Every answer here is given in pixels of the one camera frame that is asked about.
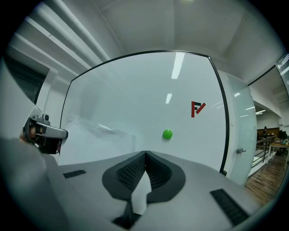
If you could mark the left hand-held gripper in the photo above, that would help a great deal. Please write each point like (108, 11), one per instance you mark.
(48, 144)

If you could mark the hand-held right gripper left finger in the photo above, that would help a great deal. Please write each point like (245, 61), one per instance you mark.
(90, 194)

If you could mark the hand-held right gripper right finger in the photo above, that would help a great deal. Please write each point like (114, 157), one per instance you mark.
(194, 194)

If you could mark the black-framed whiteboard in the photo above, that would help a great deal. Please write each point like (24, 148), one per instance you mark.
(135, 90)

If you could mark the person's left forearm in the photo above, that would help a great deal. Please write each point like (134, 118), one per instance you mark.
(22, 185)

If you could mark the person's left hand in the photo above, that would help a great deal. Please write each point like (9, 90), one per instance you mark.
(27, 135)

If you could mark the green round magnet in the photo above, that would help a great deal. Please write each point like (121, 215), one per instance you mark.
(167, 134)

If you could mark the black metal railing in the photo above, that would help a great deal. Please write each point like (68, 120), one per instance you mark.
(263, 150)

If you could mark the frosted glass door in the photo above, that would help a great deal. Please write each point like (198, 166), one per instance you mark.
(242, 126)

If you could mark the red and black logo sticker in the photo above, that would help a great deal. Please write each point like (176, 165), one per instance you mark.
(196, 109)

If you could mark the white ceiling pipes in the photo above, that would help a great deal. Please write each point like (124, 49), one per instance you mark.
(67, 38)

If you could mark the wooden table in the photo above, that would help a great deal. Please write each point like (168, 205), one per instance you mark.
(280, 145)

